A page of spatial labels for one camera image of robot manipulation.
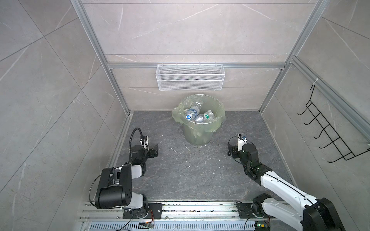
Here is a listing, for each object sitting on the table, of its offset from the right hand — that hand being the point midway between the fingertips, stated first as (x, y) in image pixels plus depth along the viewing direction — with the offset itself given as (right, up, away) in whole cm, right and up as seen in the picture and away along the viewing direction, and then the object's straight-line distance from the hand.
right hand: (235, 141), depth 86 cm
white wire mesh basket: (-28, +44, +15) cm, 54 cm away
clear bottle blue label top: (-27, +17, -6) cm, 32 cm away
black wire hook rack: (+37, -1, -27) cm, 46 cm away
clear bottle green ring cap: (-16, +15, -1) cm, 22 cm away
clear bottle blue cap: (-22, +14, -2) cm, 27 cm away
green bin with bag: (-22, +5, +2) cm, 23 cm away
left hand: (-55, -1, +7) cm, 55 cm away
